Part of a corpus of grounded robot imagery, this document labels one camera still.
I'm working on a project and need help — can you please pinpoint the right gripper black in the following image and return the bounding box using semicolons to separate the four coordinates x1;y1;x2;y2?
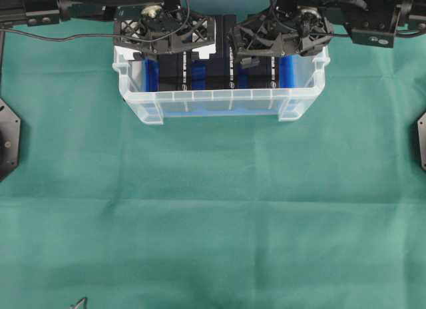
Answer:
227;5;333;61

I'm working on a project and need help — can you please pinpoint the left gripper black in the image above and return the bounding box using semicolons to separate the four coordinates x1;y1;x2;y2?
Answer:
114;5;216;60

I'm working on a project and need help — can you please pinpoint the black camera box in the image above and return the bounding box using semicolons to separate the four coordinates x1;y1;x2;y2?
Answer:
158;51;192;91
236;57;280;89
205;14;237;90

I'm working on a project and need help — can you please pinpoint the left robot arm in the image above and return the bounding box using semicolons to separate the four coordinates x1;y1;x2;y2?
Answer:
1;0;216;59

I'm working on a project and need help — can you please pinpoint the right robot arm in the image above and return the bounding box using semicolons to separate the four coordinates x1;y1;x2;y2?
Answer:
228;0;425;61

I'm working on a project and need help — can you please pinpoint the clear plastic storage case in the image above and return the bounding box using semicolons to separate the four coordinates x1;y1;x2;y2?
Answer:
112;47;330;125

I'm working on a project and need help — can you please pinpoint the blue foam case insert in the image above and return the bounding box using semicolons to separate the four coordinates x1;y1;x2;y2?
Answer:
142;54;296;117

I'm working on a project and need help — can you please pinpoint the green table cloth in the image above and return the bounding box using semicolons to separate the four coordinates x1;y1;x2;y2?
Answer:
1;35;425;308

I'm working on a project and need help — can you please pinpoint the small metal clip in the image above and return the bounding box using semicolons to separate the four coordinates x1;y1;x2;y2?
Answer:
69;297;88;309

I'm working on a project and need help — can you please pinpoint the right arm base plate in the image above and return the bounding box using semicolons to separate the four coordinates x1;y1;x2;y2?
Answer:
417;113;426;171

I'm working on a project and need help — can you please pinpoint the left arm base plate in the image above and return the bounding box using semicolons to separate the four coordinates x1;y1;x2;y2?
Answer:
0;99;21;181

